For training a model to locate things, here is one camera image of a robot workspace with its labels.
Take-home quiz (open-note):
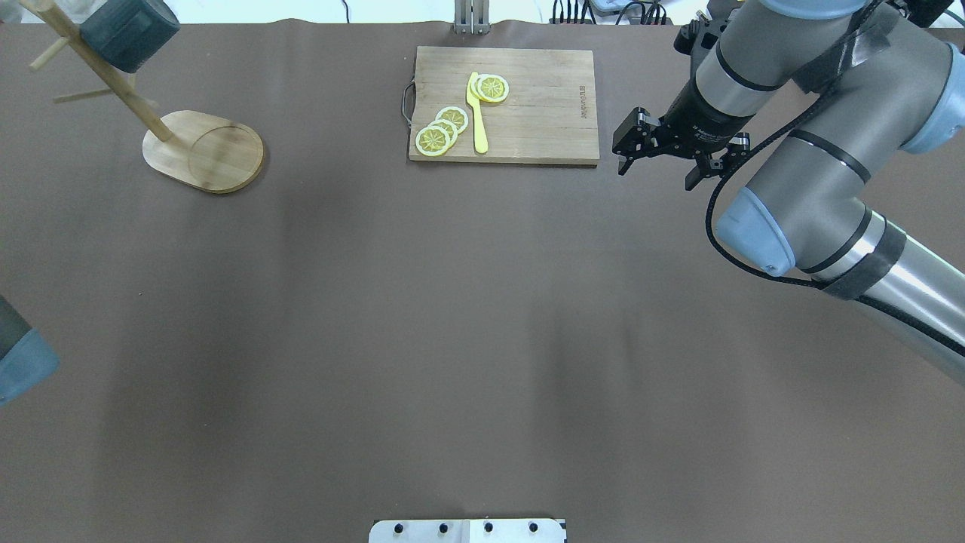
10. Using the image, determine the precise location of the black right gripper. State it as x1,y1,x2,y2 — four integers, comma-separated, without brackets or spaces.
612,79,752,190

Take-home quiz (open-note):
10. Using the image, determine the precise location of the dark teal mug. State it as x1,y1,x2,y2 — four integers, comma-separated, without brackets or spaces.
80,1,182,73

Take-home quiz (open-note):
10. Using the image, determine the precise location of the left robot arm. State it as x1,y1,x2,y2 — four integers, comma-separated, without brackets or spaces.
1,298,61,406

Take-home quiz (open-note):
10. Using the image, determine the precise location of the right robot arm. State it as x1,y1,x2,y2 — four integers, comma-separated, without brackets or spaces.
612,1,963,384

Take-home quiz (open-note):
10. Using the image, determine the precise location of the wooden cup rack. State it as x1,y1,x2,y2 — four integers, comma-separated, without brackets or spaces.
20,1,266,195

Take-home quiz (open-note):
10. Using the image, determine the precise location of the lemon slice on knife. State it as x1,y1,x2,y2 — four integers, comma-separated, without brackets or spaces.
470,73,510,103

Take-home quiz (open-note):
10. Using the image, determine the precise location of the yellow plastic knife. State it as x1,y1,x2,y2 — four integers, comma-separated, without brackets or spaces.
465,72,489,155

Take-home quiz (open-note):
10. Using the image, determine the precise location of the lemon slice back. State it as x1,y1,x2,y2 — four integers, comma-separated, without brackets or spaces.
435,106,470,134

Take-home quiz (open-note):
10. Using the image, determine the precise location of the lemon slice front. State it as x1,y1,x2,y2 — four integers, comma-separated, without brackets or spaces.
415,126,451,157

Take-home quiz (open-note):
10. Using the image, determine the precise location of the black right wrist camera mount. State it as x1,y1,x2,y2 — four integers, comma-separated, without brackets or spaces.
673,11,734,62

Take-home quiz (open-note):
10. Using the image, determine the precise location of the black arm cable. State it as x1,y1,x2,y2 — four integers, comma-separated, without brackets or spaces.
705,0,965,348

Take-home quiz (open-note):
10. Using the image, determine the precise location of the aluminium frame post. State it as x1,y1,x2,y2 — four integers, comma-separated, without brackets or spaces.
452,0,492,35

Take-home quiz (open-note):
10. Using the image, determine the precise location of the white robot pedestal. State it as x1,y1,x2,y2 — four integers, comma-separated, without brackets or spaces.
368,517,568,542

